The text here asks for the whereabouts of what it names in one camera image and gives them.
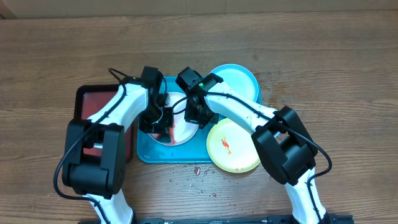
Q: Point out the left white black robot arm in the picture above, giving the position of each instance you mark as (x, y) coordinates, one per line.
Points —
(93, 166)

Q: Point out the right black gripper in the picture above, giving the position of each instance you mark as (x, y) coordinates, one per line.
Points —
(199, 119)

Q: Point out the white plate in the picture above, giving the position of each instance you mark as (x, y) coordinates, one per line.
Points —
(183, 130)

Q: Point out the dark green sponge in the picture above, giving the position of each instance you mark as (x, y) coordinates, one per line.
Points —
(167, 138)

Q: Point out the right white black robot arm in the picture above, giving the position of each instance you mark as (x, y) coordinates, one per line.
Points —
(284, 146)

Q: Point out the yellow-green plate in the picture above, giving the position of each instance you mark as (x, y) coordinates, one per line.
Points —
(231, 148)

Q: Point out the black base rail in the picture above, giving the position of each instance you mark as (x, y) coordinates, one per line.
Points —
(276, 219)

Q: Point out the teal plastic serving tray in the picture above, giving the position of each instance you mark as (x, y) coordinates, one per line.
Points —
(192, 151)

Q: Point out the light blue plate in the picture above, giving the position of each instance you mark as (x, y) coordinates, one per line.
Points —
(240, 79)

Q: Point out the black tray with red water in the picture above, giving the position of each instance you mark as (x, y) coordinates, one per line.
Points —
(89, 100)

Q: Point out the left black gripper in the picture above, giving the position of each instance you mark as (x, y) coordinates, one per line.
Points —
(169, 122)

